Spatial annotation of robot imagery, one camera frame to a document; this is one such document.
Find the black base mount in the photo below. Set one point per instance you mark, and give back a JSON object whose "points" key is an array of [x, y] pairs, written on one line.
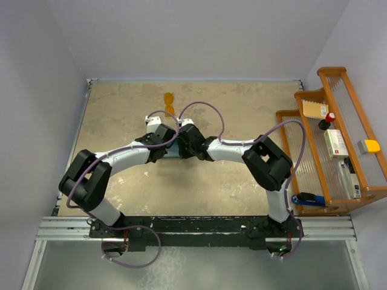
{"points": [[253, 232]]}

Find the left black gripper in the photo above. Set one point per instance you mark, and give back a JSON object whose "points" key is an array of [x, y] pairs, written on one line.
{"points": [[147, 136]]}

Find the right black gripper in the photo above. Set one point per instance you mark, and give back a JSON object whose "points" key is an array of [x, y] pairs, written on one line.
{"points": [[185, 154]]}

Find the aluminium frame rail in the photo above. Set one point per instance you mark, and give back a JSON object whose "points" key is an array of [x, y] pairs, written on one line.
{"points": [[73, 228]]}

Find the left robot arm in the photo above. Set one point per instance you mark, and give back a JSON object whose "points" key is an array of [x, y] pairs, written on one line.
{"points": [[85, 182]]}

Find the wooden tiered rack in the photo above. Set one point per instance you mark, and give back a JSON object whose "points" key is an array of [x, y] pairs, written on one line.
{"points": [[317, 173]]}

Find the blue black tool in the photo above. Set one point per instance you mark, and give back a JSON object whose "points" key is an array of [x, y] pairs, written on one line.
{"points": [[304, 198]]}

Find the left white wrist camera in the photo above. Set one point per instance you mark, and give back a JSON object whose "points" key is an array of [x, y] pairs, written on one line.
{"points": [[152, 123]]}

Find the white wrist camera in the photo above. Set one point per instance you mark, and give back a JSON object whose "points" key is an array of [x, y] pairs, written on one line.
{"points": [[185, 121], [152, 123]]}

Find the white red box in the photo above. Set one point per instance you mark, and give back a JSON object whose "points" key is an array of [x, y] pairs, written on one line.
{"points": [[335, 144]]}

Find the yellow grey sponge block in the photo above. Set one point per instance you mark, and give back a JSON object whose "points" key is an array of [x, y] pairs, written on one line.
{"points": [[368, 146]]}

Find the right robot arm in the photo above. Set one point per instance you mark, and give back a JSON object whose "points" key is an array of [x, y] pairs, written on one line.
{"points": [[268, 164]]}

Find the red black bottle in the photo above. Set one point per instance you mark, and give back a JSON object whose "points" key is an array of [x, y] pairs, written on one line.
{"points": [[326, 122]]}

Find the orange sunglasses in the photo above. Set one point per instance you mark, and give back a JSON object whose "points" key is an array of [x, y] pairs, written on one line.
{"points": [[168, 101]]}

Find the white black stapler device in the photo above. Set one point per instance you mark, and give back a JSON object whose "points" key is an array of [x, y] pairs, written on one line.
{"points": [[349, 179]]}

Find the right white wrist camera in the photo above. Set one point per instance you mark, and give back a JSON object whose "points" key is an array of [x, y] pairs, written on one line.
{"points": [[185, 121]]}

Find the brown cardboard envelope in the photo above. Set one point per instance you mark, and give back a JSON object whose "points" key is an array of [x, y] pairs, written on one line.
{"points": [[312, 109]]}

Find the blue-grey glasses case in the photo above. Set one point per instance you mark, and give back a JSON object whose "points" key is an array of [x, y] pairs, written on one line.
{"points": [[172, 151]]}

